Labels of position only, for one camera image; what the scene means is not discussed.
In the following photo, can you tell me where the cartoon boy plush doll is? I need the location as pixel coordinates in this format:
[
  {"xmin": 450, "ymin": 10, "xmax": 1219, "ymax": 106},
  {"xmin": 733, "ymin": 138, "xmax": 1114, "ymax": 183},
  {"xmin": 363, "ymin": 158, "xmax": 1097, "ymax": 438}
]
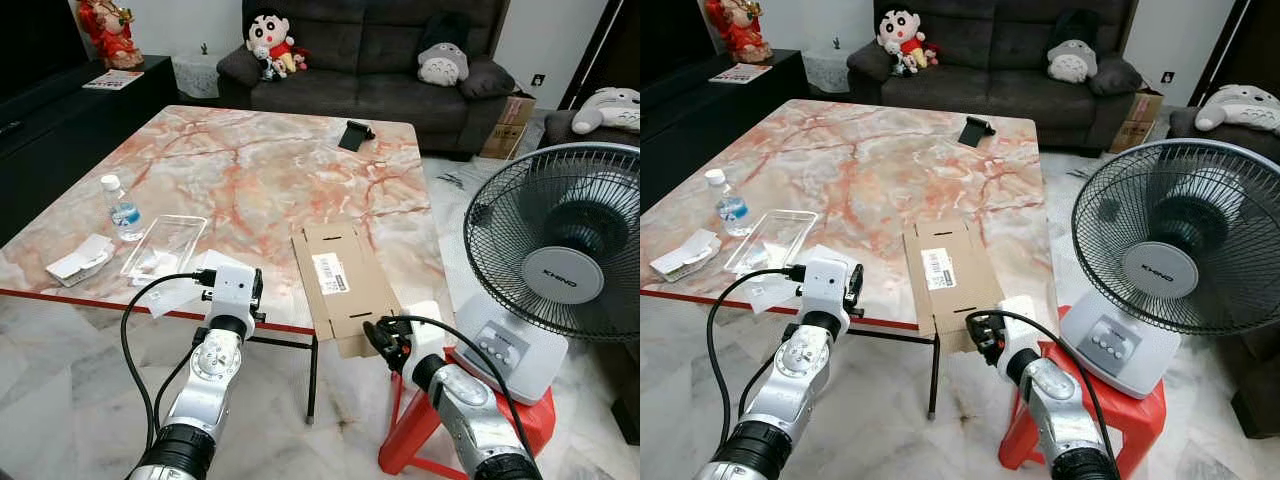
[
  {"xmin": 245, "ymin": 8, "xmax": 309, "ymax": 81},
  {"xmin": 877, "ymin": 5, "xmax": 941, "ymax": 78}
]

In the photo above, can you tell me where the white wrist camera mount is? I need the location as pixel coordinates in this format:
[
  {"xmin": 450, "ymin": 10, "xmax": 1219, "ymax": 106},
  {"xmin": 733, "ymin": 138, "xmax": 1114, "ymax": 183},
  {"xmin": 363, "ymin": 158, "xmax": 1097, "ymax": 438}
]
[
  {"xmin": 400, "ymin": 300, "xmax": 447, "ymax": 361},
  {"xmin": 205, "ymin": 265, "xmax": 261, "ymax": 321},
  {"xmin": 800, "ymin": 258, "xmax": 859, "ymax": 316},
  {"xmin": 995, "ymin": 295, "xmax": 1041, "ymax": 356}
]

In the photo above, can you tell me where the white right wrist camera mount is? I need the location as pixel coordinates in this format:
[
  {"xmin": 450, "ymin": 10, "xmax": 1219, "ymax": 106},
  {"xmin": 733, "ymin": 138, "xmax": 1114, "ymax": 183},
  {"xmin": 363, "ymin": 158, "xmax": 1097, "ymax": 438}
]
[
  {"xmin": 995, "ymin": 295, "xmax": 1041, "ymax": 356},
  {"xmin": 400, "ymin": 300, "xmax": 447, "ymax": 361}
]

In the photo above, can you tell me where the white paper sheet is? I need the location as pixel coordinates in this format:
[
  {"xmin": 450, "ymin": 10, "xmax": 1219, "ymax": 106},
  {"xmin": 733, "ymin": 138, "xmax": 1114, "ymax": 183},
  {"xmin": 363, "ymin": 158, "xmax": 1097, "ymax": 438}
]
[
  {"xmin": 745, "ymin": 245, "xmax": 851, "ymax": 313},
  {"xmin": 135, "ymin": 250, "xmax": 251, "ymax": 319}
]

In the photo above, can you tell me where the clear plastic tray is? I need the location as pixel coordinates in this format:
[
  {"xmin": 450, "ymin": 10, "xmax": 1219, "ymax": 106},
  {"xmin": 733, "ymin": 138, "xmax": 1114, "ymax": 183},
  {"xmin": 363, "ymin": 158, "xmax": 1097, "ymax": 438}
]
[
  {"xmin": 120, "ymin": 214, "xmax": 209, "ymax": 286},
  {"xmin": 724, "ymin": 209, "xmax": 818, "ymax": 277}
]

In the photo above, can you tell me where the red and gold figurine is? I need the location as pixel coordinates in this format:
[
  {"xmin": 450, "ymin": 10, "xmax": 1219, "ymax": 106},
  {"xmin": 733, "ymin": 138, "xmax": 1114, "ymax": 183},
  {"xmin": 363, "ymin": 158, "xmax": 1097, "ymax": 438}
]
[
  {"xmin": 78, "ymin": 0, "xmax": 144, "ymax": 71},
  {"xmin": 705, "ymin": 0, "xmax": 773, "ymax": 65}
]

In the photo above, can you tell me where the black TV cabinet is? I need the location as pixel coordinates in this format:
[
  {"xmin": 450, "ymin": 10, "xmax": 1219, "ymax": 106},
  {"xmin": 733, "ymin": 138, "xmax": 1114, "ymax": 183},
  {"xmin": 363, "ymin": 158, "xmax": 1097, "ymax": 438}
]
[
  {"xmin": 0, "ymin": 55, "xmax": 181, "ymax": 246},
  {"xmin": 640, "ymin": 48, "xmax": 809, "ymax": 211}
]

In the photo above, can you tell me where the clear plastic water bottle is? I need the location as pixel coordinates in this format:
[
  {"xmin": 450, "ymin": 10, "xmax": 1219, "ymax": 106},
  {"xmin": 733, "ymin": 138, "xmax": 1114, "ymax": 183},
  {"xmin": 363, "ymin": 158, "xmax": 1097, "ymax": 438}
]
[
  {"xmin": 100, "ymin": 174, "xmax": 144, "ymax": 242},
  {"xmin": 704, "ymin": 168, "xmax": 751, "ymax": 238}
]

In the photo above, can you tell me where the white paper box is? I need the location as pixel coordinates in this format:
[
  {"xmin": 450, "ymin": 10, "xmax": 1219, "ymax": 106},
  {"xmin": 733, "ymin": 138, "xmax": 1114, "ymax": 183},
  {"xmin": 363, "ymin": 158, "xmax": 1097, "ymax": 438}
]
[
  {"xmin": 650, "ymin": 229, "xmax": 721, "ymax": 283},
  {"xmin": 45, "ymin": 234, "xmax": 116, "ymax": 288}
]

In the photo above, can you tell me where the large grey Totoro plush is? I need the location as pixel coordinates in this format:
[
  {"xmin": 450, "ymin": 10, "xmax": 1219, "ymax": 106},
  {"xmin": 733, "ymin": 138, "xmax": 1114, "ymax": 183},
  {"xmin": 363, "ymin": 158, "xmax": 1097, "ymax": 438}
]
[
  {"xmin": 571, "ymin": 87, "xmax": 641, "ymax": 136},
  {"xmin": 1194, "ymin": 84, "xmax": 1280, "ymax": 134}
]

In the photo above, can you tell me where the black metal table leg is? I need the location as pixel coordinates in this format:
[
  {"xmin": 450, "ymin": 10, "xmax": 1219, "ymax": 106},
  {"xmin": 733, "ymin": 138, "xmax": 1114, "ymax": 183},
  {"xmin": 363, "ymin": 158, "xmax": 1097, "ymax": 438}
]
[
  {"xmin": 250, "ymin": 333, "xmax": 321, "ymax": 426},
  {"xmin": 870, "ymin": 328, "xmax": 943, "ymax": 419}
]

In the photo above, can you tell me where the dark grey sofa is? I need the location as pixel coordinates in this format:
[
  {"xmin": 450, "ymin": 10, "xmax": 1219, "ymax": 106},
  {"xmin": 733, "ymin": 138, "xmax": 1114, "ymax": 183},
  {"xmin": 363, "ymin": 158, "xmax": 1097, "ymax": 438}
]
[
  {"xmin": 217, "ymin": 0, "xmax": 536, "ymax": 158},
  {"xmin": 847, "ymin": 0, "xmax": 1153, "ymax": 153}
]

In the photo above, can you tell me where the black phone stand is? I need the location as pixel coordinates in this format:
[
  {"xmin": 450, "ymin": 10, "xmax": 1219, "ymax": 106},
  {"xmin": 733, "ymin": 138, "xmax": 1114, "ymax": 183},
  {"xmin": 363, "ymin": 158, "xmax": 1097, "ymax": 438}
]
[
  {"xmin": 338, "ymin": 120, "xmax": 376, "ymax": 153},
  {"xmin": 958, "ymin": 115, "xmax": 997, "ymax": 149}
]

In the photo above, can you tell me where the black and white table fan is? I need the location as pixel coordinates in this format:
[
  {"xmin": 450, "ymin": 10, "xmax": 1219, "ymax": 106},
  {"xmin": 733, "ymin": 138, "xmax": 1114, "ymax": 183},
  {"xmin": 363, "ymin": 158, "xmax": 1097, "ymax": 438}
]
[
  {"xmin": 452, "ymin": 142, "xmax": 641, "ymax": 406},
  {"xmin": 1060, "ymin": 138, "xmax": 1280, "ymax": 401}
]

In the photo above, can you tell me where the white and red booklet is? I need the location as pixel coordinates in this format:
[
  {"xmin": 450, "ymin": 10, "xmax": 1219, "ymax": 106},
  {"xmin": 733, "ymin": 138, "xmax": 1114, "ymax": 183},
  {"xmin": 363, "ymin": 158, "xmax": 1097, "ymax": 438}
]
[
  {"xmin": 708, "ymin": 63, "xmax": 773, "ymax": 85},
  {"xmin": 82, "ymin": 70, "xmax": 144, "ymax": 91}
]

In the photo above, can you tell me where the white lace cloth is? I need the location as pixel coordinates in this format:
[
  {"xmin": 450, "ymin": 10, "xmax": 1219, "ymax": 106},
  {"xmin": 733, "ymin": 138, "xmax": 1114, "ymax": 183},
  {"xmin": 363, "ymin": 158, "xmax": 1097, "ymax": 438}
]
[
  {"xmin": 170, "ymin": 50, "xmax": 223, "ymax": 99},
  {"xmin": 800, "ymin": 48, "xmax": 851, "ymax": 94}
]

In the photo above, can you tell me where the dark grey cushion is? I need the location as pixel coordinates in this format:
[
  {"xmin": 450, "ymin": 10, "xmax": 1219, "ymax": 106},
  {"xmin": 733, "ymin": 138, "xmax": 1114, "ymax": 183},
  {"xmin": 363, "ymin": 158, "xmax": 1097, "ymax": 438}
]
[
  {"xmin": 460, "ymin": 57, "xmax": 518, "ymax": 99},
  {"xmin": 1088, "ymin": 55, "xmax": 1144, "ymax": 97}
]

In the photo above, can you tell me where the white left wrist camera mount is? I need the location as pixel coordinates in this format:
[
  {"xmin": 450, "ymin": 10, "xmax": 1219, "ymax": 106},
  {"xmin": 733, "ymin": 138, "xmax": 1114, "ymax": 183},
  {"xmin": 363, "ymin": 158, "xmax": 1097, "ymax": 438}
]
[
  {"xmin": 800, "ymin": 258, "xmax": 859, "ymax": 316},
  {"xmin": 205, "ymin": 265, "xmax": 261, "ymax": 321}
]

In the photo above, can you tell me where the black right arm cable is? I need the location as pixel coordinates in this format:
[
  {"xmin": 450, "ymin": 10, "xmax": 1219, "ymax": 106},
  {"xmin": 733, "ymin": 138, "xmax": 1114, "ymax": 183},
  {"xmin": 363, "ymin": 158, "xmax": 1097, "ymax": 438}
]
[
  {"xmin": 385, "ymin": 315, "xmax": 523, "ymax": 446},
  {"xmin": 966, "ymin": 310, "xmax": 1119, "ymax": 471}
]

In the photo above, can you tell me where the brown cardboard box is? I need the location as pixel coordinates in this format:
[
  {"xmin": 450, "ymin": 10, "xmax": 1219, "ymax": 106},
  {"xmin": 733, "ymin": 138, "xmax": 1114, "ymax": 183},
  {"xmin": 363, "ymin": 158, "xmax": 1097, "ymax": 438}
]
[
  {"xmin": 902, "ymin": 218, "xmax": 1006, "ymax": 353},
  {"xmin": 290, "ymin": 222, "xmax": 403, "ymax": 359}
]

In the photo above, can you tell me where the brown cardboard carton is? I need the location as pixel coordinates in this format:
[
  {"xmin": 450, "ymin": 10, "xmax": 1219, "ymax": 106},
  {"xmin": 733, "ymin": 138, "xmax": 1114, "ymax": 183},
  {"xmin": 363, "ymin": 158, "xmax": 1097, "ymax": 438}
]
[
  {"xmin": 1108, "ymin": 90, "xmax": 1164, "ymax": 154},
  {"xmin": 480, "ymin": 95, "xmax": 536, "ymax": 161}
]

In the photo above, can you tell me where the red plastic stool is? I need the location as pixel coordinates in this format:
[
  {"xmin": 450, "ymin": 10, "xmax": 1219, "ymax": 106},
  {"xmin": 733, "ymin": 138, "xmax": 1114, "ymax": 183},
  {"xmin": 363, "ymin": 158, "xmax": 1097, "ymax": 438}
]
[
  {"xmin": 998, "ymin": 305, "xmax": 1167, "ymax": 479},
  {"xmin": 378, "ymin": 345, "xmax": 557, "ymax": 479}
]

